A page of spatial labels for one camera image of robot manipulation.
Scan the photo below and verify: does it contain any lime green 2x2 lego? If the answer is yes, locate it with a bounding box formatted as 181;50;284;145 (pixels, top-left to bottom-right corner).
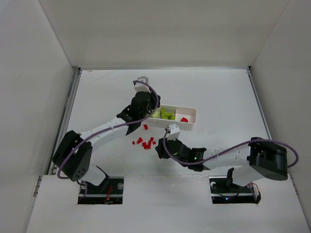
150;108;161;118

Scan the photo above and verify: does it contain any lime green 2x4 lego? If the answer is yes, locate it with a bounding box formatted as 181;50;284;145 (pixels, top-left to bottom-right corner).
160;108;175;120

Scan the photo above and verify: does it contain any red lego pile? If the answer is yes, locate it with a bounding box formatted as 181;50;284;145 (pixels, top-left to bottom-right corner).
132;137;156;150

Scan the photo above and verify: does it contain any red round lego piece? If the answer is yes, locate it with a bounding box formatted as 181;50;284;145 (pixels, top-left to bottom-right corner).
180;117;188;122

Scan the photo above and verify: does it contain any white three-compartment tray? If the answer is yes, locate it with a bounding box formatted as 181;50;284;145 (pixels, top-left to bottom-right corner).
146;105;197;131

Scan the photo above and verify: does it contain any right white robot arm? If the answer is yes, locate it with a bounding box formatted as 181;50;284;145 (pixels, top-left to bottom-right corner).
155;137;288;186

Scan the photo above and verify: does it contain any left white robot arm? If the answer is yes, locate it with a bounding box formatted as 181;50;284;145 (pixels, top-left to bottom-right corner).
52;91;160;190

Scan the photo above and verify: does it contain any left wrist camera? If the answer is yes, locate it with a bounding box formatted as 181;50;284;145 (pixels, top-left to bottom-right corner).
133;76;150;93

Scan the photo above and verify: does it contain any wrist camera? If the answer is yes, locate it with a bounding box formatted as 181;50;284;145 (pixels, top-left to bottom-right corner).
167;124;181;140
133;76;150;93

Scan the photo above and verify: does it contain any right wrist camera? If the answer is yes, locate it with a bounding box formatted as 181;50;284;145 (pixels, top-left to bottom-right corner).
167;124;181;140

